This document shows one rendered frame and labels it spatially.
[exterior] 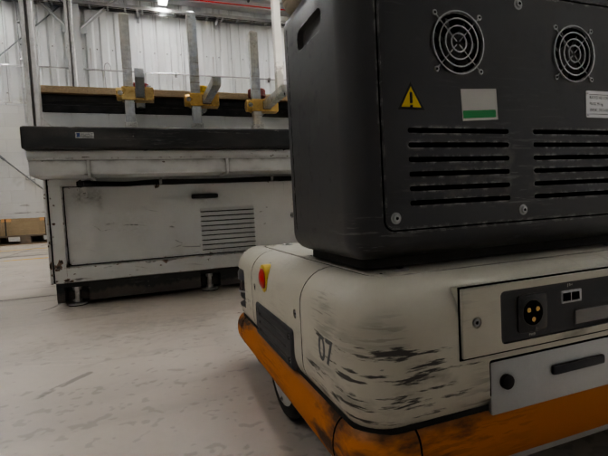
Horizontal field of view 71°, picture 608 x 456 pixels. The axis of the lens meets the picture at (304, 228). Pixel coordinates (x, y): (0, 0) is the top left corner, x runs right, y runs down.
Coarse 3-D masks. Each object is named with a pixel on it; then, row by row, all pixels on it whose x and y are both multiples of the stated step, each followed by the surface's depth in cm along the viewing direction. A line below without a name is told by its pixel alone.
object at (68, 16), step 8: (64, 0) 250; (64, 8) 250; (64, 16) 250; (72, 24) 253; (72, 32) 252; (72, 40) 252; (72, 48) 252; (72, 56) 252; (72, 64) 253; (72, 72) 253; (72, 80) 253
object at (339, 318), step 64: (256, 256) 91; (512, 256) 63; (576, 256) 60; (256, 320) 88; (320, 320) 54; (384, 320) 45; (448, 320) 48; (320, 384) 55; (384, 384) 46; (448, 384) 48; (512, 384) 51; (576, 384) 55; (384, 448) 45; (448, 448) 48; (512, 448) 51
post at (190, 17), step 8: (192, 16) 170; (192, 24) 171; (192, 32) 171; (192, 40) 171; (192, 48) 171; (192, 56) 171; (192, 64) 171; (192, 72) 171; (192, 80) 171; (192, 88) 171; (192, 112) 173; (200, 112) 173; (200, 120) 173
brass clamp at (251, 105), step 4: (248, 100) 179; (252, 100) 179; (256, 100) 180; (260, 100) 180; (248, 104) 179; (252, 104) 179; (256, 104) 180; (260, 104) 180; (276, 104) 183; (248, 108) 179; (252, 108) 179; (256, 108) 180; (260, 108) 180; (272, 108) 182; (276, 108) 183; (264, 112) 184; (268, 112) 184; (272, 112) 185; (276, 112) 185
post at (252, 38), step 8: (256, 32) 180; (248, 40) 181; (256, 40) 180; (248, 48) 182; (256, 48) 180; (256, 56) 180; (256, 64) 180; (256, 72) 180; (256, 80) 180; (256, 88) 180; (256, 96) 180; (256, 112) 181; (256, 120) 181
